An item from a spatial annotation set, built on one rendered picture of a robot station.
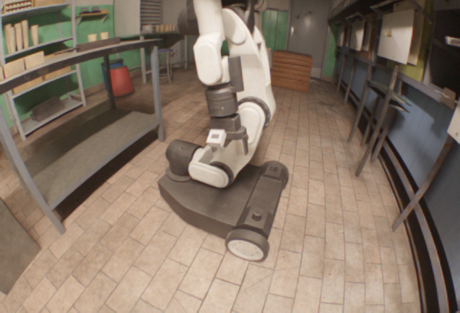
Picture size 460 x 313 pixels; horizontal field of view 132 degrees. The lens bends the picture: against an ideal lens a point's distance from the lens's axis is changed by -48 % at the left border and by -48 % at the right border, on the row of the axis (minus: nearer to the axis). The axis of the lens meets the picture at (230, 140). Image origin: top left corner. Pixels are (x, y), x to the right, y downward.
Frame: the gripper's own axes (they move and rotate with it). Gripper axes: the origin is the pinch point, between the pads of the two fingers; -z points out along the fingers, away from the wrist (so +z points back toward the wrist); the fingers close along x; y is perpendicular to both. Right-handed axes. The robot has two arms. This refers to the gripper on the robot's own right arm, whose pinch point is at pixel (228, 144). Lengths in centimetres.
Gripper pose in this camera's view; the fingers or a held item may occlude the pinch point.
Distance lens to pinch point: 62.4
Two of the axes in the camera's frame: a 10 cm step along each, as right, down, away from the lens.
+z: -1.3, -8.8, -4.5
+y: 3.7, -4.6, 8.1
